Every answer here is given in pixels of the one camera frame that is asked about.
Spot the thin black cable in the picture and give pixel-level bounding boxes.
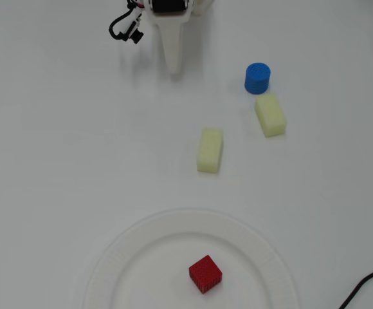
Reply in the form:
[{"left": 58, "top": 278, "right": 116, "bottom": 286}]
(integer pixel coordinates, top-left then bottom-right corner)
[{"left": 338, "top": 263, "right": 373, "bottom": 309}]

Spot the red cube block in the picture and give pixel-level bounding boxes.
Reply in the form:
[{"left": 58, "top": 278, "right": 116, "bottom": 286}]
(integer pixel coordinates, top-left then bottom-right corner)
[{"left": 188, "top": 254, "right": 223, "bottom": 295}]

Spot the white gripper body with motor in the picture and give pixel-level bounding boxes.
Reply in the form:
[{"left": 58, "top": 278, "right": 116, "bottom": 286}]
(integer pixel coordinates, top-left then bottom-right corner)
[{"left": 144, "top": 0, "right": 194, "bottom": 17}]

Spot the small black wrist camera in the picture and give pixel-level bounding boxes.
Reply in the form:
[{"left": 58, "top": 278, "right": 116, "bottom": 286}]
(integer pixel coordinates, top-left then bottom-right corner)
[{"left": 125, "top": 27, "right": 145, "bottom": 45}]

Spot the blue ribbed cylinder block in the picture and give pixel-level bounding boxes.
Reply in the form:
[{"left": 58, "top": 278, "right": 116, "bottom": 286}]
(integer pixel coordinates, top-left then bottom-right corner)
[{"left": 244, "top": 62, "right": 273, "bottom": 95}]

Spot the pale yellow rectangular block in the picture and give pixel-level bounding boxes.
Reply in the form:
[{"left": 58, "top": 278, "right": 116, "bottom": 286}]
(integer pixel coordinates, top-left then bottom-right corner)
[
  {"left": 196, "top": 127, "right": 224, "bottom": 176},
  {"left": 254, "top": 93, "right": 287, "bottom": 138}
]

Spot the white round plate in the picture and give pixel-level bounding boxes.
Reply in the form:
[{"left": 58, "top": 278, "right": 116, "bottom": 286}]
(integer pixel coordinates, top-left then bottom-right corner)
[{"left": 82, "top": 207, "right": 303, "bottom": 309}]

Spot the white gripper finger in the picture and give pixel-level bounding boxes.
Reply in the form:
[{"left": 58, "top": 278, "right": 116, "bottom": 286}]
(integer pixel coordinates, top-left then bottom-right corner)
[{"left": 154, "top": 15, "right": 187, "bottom": 75}]

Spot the black camera cable loop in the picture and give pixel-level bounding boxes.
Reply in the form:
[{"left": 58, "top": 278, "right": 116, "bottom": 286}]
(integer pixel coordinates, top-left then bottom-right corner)
[{"left": 108, "top": 0, "right": 144, "bottom": 42}]

